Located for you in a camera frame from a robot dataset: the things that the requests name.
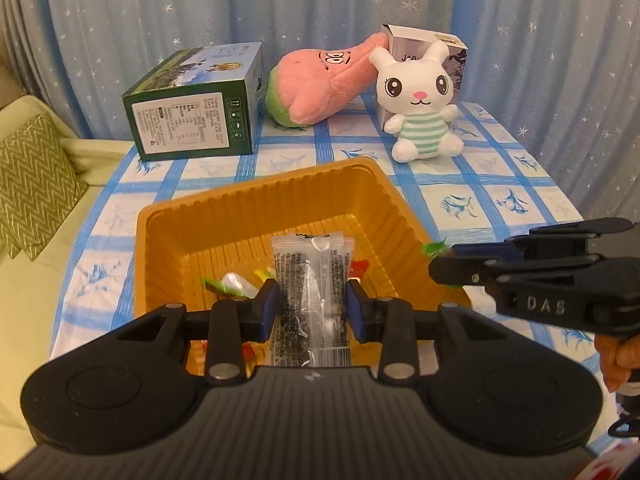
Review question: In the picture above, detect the clear black sesame bar packet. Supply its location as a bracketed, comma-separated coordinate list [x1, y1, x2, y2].
[270, 231, 356, 367]

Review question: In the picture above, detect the person's right hand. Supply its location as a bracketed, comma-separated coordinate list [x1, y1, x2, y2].
[594, 332, 640, 393]

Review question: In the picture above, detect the grey curtain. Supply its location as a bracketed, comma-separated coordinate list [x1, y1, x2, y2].
[0, 0, 46, 103]

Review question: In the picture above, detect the green zigzag cushion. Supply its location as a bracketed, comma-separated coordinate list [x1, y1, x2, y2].
[0, 112, 90, 262]

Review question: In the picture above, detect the red white printed cloth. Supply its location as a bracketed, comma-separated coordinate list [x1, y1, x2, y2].
[570, 435, 640, 480]

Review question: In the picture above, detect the white rabbit plush toy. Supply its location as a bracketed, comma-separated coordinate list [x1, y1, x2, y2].
[369, 40, 463, 163]

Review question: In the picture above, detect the blue star curtain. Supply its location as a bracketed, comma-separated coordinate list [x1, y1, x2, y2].
[30, 0, 640, 221]

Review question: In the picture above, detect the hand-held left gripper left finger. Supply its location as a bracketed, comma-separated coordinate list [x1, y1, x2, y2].
[107, 279, 280, 386]

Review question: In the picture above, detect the orange plastic tray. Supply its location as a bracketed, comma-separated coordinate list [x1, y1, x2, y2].
[136, 156, 473, 376]

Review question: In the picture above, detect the white and dark carton box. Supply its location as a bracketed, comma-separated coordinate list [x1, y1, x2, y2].
[381, 24, 469, 111]

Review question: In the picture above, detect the green carton box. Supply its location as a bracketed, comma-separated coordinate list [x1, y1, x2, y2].
[122, 41, 264, 162]

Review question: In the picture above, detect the green candy wrapper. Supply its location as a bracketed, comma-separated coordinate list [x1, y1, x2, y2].
[421, 239, 463, 289]

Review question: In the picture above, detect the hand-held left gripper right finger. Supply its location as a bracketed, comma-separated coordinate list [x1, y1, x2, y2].
[346, 280, 511, 386]

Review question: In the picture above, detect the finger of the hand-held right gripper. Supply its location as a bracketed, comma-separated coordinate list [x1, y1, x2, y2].
[428, 252, 601, 291]
[450, 217, 635, 261]

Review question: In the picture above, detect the pink plush toy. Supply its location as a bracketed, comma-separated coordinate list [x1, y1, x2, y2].
[266, 31, 390, 127]

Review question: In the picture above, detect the light green sofa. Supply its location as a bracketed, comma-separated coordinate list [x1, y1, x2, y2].
[0, 95, 136, 461]

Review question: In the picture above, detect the beige pillow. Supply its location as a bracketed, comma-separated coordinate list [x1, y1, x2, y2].
[0, 50, 28, 111]

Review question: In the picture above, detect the blue checkered tablecloth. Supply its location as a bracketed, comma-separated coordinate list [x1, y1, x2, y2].
[49, 94, 618, 456]

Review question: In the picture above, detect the green clear snack packet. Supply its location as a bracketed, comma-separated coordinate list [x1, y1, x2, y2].
[201, 272, 258, 300]

